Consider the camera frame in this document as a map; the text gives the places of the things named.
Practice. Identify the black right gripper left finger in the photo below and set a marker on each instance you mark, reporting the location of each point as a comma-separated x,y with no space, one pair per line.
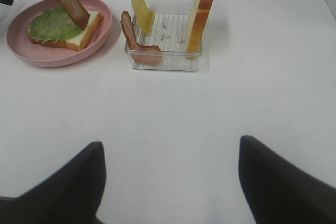
71,195

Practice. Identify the yellow cheese slice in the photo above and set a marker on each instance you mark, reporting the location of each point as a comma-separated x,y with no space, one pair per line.
144,16

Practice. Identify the left clear plastic tray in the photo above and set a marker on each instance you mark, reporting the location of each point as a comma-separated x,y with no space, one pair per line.
5,16

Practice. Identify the right clear plastic tray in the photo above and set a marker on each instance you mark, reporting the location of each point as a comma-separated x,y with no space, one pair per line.
169,33

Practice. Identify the clear plastic tray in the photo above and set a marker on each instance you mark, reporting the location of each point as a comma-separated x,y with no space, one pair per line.
169,33
5,16

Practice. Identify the pink round plate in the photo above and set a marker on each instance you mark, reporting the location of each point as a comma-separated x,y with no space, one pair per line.
37,55

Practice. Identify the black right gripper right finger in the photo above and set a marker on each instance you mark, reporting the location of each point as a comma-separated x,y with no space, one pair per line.
278,191

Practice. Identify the bread slice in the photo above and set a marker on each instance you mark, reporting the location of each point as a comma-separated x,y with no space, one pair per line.
196,22
81,41

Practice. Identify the green lettuce leaf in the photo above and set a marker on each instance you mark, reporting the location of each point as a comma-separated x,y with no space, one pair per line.
53,24

